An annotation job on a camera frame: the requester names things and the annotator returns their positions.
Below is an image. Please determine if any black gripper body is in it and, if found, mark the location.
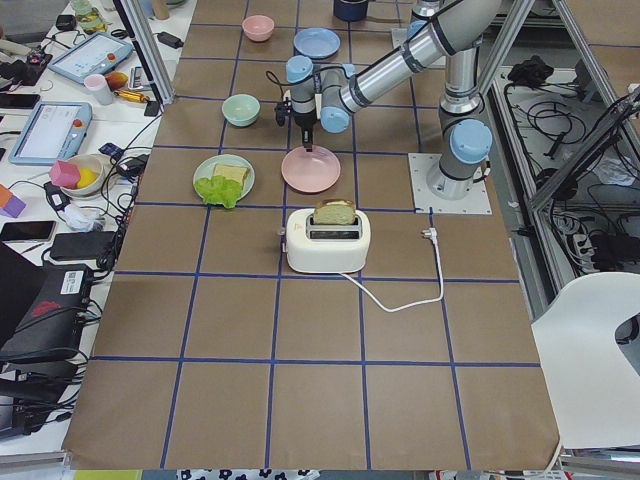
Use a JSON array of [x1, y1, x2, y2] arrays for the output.
[[293, 110, 315, 135]]

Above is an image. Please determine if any pink plate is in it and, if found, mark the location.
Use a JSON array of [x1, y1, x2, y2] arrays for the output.
[[281, 145, 341, 193]]

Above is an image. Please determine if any blue plate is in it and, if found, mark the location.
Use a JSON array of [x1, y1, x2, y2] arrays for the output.
[[293, 27, 341, 60]]

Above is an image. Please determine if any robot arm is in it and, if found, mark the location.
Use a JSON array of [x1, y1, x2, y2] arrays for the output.
[[276, 1, 500, 200]]

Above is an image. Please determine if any green bowl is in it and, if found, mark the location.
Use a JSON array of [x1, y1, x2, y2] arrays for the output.
[[222, 94, 261, 127]]

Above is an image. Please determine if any bread slice on plate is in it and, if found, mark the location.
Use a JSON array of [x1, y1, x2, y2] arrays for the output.
[[213, 164, 250, 186]]

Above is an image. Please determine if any bread slice in toaster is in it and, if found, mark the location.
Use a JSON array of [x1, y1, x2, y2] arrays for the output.
[[312, 199, 356, 225]]

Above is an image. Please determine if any lettuce leaf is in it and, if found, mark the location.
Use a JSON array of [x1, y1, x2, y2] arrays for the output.
[[194, 175, 243, 209]]

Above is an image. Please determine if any green plate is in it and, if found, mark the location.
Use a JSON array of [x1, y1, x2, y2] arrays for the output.
[[193, 154, 255, 209]]

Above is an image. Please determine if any pink bowl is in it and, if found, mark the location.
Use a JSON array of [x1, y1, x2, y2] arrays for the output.
[[242, 15, 275, 43]]

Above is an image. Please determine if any cream toaster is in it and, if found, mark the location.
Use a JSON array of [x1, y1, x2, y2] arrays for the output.
[[283, 208, 371, 274]]

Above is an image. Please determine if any dark blue pot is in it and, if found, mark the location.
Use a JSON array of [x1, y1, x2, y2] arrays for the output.
[[333, 0, 369, 22]]

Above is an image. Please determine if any black power adapter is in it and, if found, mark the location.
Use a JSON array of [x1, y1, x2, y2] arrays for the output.
[[156, 32, 184, 49]]

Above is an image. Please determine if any pink cup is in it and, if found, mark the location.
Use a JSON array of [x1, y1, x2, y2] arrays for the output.
[[83, 74, 114, 105]]

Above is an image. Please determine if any teach pendant tablet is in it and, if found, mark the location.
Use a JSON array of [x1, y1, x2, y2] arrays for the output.
[[8, 101, 93, 166], [48, 32, 133, 84]]

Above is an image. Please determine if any white bowl with fruit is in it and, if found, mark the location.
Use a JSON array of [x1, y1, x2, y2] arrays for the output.
[[61, 153, 108, 199]]

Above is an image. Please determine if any white chair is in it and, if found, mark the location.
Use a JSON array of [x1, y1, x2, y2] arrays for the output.
[[532, 272, 639, 449]]

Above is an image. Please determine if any white toaster cable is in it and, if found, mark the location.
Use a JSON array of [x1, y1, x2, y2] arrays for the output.
[[337, 227, 446, 314]]

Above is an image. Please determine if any orange screwdriver handle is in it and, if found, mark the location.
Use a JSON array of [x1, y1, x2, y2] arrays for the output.
[[114, 90, 149, 103]]

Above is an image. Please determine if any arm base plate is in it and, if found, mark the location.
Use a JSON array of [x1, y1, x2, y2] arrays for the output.
[[408, 153, 492, 215]]

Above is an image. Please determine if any aluminium frame post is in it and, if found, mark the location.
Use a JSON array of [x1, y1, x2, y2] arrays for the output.
[[114, 0, 175, 106]]

